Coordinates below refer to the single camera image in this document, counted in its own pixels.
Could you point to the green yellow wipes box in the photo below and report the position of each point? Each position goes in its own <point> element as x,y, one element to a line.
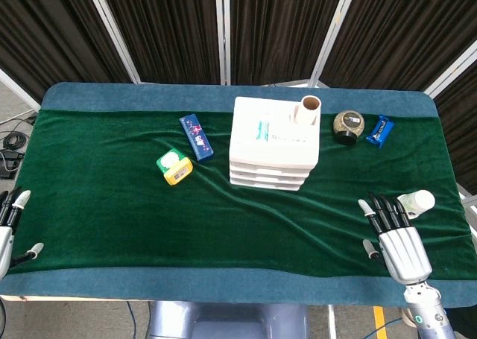
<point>175,167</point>

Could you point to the round jar with black lid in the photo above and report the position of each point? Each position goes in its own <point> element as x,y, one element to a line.
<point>348,128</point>

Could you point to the clear plastic bottom drawer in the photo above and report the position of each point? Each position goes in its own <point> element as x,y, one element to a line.
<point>266,185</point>

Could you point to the white paper cup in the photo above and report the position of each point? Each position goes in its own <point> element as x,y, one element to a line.
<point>419,203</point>

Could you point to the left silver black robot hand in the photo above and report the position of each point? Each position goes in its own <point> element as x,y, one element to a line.
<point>5,238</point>

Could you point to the cream cardboard tube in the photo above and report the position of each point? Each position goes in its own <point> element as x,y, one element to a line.
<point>307,113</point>

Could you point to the clear plastic drawer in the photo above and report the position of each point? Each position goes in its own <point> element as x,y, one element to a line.
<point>266,185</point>
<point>268,176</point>
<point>270,166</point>

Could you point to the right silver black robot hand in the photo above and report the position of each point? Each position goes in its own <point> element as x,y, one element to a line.
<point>404,249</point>

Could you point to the green velvet cloth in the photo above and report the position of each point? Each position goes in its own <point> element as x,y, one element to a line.
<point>112,205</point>

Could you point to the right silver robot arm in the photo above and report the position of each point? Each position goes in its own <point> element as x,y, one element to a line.
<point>428,313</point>

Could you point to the blue table cover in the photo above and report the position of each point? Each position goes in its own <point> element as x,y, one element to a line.
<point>149,287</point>

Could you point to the black power adapter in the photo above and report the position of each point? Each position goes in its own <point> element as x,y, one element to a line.
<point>9,164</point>

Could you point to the blue pencil box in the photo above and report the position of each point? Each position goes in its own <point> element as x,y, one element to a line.
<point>195,138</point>

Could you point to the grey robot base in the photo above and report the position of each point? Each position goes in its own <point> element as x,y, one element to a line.
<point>223,322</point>

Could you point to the clear plastic drawer organizer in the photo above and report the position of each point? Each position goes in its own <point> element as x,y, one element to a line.
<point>253,149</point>

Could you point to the dark folding screen panel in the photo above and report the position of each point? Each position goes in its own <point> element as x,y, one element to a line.
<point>167,30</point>
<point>48,30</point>
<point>279,30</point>
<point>402,33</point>

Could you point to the blue snack packet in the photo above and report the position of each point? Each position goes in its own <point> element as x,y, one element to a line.
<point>380,131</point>

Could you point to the teal white tube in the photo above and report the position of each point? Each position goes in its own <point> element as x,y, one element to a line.
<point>263,131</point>

